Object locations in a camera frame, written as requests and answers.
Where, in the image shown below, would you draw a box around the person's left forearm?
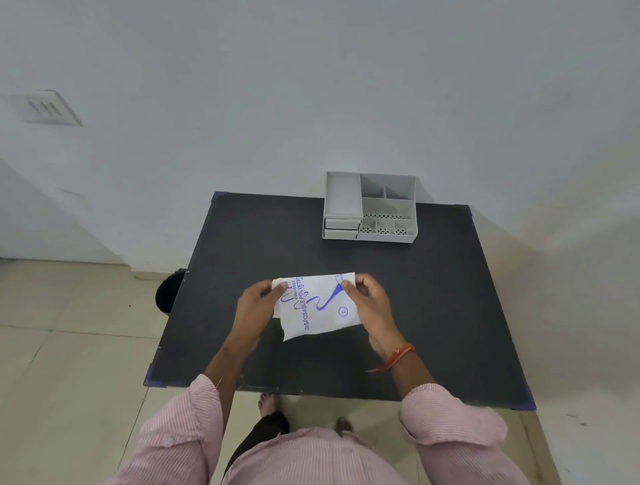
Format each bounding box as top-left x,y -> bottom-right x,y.
204,344 -> 260,430

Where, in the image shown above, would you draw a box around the person's left hand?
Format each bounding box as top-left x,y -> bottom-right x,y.
231,280 -> 289,350

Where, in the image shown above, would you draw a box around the pink striped shirt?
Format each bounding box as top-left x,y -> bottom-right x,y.
107,374 -> 531,485

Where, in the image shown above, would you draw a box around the person's right forearm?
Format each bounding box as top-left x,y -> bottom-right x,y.
371,346 -> 437,400

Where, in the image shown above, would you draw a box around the orange thread wrist band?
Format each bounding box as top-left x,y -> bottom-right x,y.
366,344 -> 417,374

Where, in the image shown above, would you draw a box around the white paper glove packet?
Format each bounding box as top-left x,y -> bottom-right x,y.
271,272 -> 362,342

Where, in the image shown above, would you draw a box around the black trousers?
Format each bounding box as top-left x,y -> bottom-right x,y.
222,411 -> 292,475

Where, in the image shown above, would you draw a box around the white wall switch plate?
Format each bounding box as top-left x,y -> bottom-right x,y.
2,90 -> 84,127

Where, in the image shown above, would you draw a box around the black round stool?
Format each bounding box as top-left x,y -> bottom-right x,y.
155,269 -> 189,315

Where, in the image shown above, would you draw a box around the grey plastic desk organizer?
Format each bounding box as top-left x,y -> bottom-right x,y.
322,171 -> 418,243

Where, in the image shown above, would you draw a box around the person's right hand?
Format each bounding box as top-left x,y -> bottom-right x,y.
342,273 -> 407,358

